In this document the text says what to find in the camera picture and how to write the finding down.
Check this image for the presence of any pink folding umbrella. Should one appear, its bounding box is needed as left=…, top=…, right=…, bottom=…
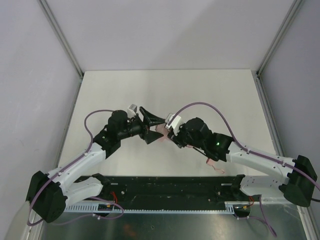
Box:
left=155, top=123, right=226, bottom=175

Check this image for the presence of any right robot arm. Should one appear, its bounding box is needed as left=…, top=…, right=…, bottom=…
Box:
left=165, top=115, right=318, bottom=207

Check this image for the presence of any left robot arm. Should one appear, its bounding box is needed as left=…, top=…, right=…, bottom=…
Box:
left=26, top=104, right=165, bottom=223

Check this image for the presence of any white slotted cable duct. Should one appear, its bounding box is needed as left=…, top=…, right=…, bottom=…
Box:
left=64, top=201, right=241, bottom=214

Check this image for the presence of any aluminium frame post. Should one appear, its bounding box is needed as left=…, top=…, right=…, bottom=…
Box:
left=255, top=0, right=306, bottom=76
left=37, top=0, right=84, bottom=79

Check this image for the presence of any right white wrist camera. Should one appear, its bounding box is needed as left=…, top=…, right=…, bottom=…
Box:
left=164, top=113, right=184, bottom=136

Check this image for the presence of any right aluminium frame post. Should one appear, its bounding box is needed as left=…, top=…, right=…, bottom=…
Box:
left=255, top=0, right=306, bottom=76

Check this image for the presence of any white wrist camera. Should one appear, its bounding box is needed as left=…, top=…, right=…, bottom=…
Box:
left=126, top=104, right=138, bottom=119
left=164, top=113, right=184, bottom=136

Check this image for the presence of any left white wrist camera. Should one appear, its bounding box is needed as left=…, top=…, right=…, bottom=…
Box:
left=126, top=104, right=138, bottom=119

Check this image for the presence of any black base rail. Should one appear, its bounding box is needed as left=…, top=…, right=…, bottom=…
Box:
left=72, top=175, right=263, bottom=211

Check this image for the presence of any left aluminium frame post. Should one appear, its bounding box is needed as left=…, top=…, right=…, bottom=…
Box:
left=37, top=0, right=84, bottom=79

